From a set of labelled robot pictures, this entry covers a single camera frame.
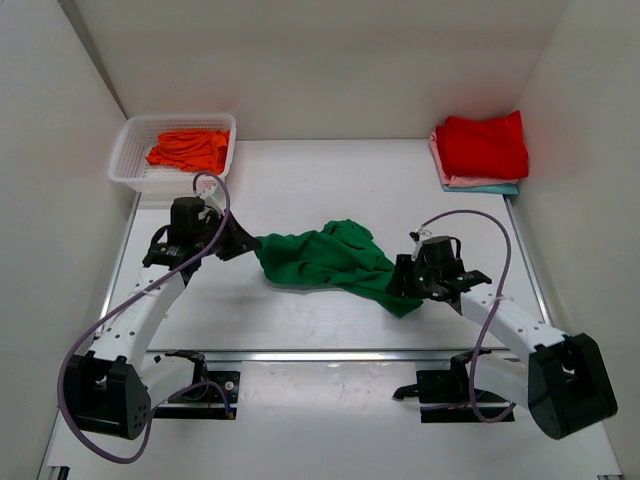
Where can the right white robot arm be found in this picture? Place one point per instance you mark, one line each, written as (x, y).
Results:
(560, 379)

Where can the red folded t shirt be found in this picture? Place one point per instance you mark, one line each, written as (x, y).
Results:
(486, 149)

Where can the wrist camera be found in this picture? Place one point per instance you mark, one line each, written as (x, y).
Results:
(419, 236)
(214, 198)

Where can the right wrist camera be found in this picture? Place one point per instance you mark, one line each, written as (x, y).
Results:
(419, 236)

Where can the pink folded t shirt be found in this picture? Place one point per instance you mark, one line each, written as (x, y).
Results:
(458, 181)

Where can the orange t shirt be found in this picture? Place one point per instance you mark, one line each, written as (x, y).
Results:
(191, 150)

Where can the light blue folded t shirt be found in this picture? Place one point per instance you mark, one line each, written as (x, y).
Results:
(497, 189)

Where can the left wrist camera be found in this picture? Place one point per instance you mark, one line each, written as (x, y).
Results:
(214, 198)

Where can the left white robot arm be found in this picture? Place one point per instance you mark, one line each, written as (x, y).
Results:
(110, 389)

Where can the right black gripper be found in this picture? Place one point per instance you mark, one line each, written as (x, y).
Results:
(401, 285)

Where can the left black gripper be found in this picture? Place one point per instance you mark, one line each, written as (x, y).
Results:
(241, 240)

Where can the green t shirt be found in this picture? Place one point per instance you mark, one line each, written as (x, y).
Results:
(342, 255)

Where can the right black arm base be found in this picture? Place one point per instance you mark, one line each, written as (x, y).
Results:
(443, 394)

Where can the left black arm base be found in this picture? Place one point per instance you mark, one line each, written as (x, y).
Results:
(215, 387)

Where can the white plastic basket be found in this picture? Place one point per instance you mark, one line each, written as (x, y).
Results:
(129, 164)

